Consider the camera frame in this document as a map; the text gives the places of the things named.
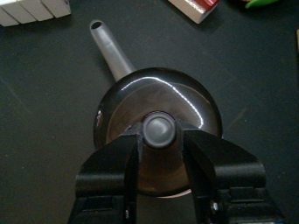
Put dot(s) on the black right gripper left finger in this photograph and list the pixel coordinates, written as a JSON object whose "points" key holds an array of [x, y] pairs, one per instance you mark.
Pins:
{"points": [[104, 175]]}

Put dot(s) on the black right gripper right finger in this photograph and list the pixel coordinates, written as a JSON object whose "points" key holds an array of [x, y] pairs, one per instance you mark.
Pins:
{"points": [[230, 172]]}

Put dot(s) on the white box with grey stripes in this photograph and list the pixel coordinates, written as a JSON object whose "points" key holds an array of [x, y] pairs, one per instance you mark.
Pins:
{"points": [[31, 10]]}

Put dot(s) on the white box with red print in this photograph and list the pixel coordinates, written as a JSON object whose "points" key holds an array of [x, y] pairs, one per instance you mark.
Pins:
{"points": [[196, 7]]}

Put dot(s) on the light green toy vegetable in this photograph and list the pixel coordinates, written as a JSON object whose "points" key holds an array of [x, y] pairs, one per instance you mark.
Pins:
{"points": [[261, 3]]}

